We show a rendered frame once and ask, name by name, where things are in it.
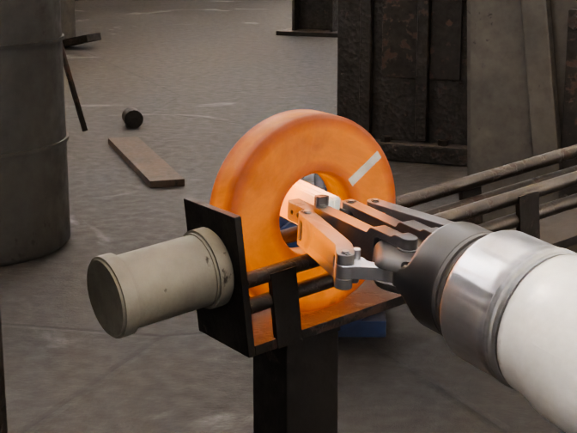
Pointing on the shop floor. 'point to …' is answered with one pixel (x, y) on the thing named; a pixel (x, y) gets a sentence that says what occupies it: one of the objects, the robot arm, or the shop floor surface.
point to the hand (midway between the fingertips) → (305, 204)
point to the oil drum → (32, 131)
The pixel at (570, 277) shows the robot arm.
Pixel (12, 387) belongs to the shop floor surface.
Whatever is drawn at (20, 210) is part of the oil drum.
